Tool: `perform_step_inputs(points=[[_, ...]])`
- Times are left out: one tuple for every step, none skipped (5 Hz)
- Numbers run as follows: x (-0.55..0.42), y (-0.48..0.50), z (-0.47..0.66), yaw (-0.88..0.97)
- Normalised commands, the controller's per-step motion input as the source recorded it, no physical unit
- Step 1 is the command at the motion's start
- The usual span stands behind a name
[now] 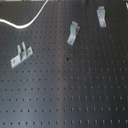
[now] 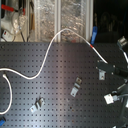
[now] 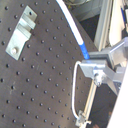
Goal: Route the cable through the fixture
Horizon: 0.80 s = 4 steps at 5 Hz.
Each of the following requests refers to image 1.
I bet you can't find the middle metal cable clip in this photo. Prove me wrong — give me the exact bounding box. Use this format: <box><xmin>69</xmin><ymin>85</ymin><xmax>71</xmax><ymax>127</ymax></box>
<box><xmin>67</xmin><ymin>21</ymin><xmax>80</xmax><ymax>45</ymax></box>

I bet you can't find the metal cable clip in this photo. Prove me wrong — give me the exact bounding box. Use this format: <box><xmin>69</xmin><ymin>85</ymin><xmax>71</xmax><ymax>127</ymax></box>
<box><xmin>67</xmin><ymin>21</ymin><xmax>80</xmax><ymax>45</ymax></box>
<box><xmin>97</xmin><ymin>6</ymin><xmax>106</xmax><ymax>27</ymax></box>
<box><xmin>10</xmin><ymin>43</ymin><xmax>33</xmax><ymax>68</ymax></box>

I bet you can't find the left metal cable clip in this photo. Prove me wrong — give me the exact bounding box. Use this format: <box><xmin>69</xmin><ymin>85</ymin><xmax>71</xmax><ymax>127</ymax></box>
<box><xmin>10</xmin><ymin>43</ymin><xmax>33</xmax><ymax>68</ymax></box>

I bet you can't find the white cable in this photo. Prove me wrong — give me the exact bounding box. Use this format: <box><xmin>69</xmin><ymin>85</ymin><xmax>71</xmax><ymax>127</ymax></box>
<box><xmin>0</xmin><ymin>0</ymin><xmax>50</xmax><ymax>29</ymax></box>

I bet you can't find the right metal cable clip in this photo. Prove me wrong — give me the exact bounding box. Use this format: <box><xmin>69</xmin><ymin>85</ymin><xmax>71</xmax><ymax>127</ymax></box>
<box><xmin>97</xmin><ymin>6</ymin><xmax>106</xmax><ymax>27</ymax></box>

